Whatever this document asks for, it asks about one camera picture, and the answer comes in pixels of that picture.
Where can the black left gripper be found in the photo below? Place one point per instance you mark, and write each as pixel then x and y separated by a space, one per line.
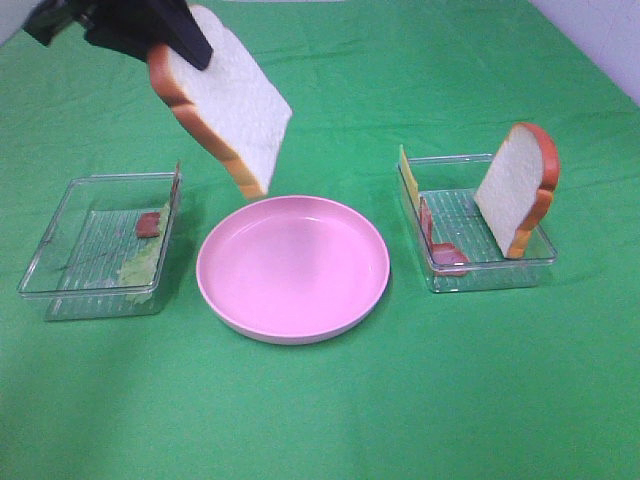
pixel 128 27

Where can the bread slice from box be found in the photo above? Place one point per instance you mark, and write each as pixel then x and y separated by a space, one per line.
pixel 230 108

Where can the bacon strip from box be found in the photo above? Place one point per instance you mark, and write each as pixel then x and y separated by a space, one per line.
pixel 153 224
pixel 447 258

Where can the green lettuce leaf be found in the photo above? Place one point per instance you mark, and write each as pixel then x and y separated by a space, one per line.
pixel 141 269

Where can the yellow cheese slice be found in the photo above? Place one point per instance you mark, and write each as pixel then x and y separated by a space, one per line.
pixel 409 180

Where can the clear left plastic box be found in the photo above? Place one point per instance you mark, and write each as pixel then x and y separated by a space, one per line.
pixel 74 271

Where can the clear plastic box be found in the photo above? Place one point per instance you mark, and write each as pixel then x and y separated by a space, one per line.
pixel 74 271
pixel 448 183

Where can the pink round plate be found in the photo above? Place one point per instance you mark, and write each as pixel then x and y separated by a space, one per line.
pixel 293 270

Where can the clear right plastic box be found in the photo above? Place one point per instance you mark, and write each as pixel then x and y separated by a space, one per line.
pixel 448 183

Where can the bread slice in right box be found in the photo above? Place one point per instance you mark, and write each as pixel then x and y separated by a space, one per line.
pixel 518 188

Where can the green tablecloth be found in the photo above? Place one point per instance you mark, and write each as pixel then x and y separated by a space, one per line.
pixel 538 383

